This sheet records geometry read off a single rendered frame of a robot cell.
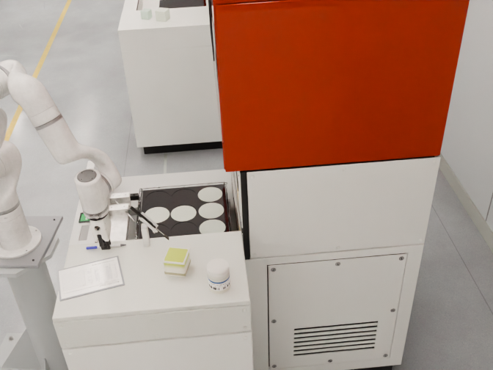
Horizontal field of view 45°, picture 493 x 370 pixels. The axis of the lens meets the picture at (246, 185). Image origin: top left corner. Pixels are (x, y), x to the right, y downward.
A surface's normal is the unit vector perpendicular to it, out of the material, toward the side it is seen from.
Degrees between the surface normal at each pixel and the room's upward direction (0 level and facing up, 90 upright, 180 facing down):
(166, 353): 90
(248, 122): 90
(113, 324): 90
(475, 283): 0
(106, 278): 0
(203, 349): 90
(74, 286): 0
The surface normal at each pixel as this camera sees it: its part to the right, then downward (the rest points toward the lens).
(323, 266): 0.09, 0.59
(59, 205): -0.04, -0.80
